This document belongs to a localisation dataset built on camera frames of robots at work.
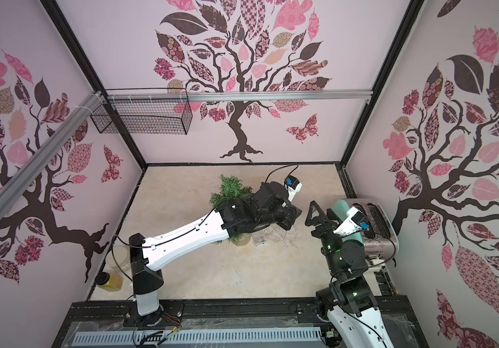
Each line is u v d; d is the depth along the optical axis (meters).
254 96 0.93
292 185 0.57
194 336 0.70
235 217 0.48
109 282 0.73
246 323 0.73
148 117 1.21
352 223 0.55
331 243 0.58
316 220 0.58
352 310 0.48
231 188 0.63
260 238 0.88
